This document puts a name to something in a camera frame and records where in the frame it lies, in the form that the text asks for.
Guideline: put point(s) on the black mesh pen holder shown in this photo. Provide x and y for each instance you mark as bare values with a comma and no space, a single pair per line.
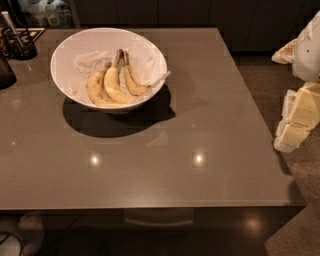
20,43

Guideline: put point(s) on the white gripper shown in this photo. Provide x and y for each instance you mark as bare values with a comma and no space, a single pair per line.
308,50

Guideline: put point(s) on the white object under table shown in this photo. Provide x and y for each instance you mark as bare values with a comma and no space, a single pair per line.
21,235

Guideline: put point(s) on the white ceramic bowl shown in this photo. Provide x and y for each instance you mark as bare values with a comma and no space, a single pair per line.
72,83

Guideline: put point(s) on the plastic bottles in background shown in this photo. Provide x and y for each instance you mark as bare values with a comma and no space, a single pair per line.
47,13

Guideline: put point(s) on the yellow banana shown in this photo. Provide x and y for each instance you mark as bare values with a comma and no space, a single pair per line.
111,82
133,86
95,89

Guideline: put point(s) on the white paper sheet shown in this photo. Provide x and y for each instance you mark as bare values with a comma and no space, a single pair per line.
144,63

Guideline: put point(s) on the dark round container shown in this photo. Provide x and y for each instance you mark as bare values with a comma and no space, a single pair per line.
7,76

